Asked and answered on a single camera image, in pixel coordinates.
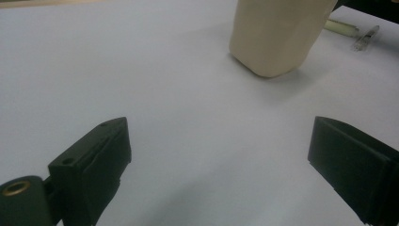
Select clear pen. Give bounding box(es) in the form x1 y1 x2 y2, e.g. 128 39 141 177
352 24 381 52

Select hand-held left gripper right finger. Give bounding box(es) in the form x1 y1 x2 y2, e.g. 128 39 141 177
307 115 399 226

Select yellow highlighter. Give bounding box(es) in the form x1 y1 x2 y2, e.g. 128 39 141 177
324 19 360 39

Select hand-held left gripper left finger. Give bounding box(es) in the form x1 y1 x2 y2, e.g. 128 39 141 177
47 116 133 226

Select beige square cup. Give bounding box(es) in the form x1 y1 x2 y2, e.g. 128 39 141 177
228 0 339 79

